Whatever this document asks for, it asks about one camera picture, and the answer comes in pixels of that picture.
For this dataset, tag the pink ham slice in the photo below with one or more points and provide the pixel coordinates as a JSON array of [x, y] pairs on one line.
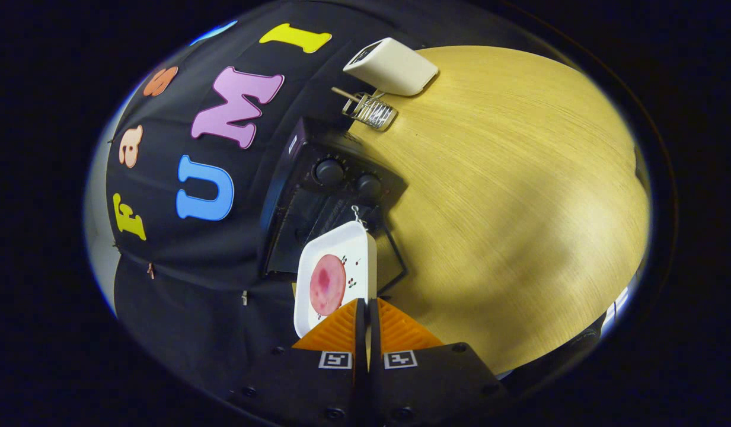
[[328, 284]]

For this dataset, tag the black toaster oven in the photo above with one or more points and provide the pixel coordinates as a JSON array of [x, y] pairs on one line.
[[335, 172]]

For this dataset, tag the clear glass holder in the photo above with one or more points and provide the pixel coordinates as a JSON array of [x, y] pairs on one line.
[[374, 112]]

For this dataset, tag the white square plate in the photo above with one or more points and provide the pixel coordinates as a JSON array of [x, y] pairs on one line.
[[353, 249]]

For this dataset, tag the wooden stick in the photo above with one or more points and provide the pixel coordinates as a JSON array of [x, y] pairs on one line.
[[344, 93]]

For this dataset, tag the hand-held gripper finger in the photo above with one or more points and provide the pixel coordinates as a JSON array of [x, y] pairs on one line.
[[360, 341], [375, 341]]

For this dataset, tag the cream pop-up toaster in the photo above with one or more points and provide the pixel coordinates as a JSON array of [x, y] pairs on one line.
[[395, 68]]

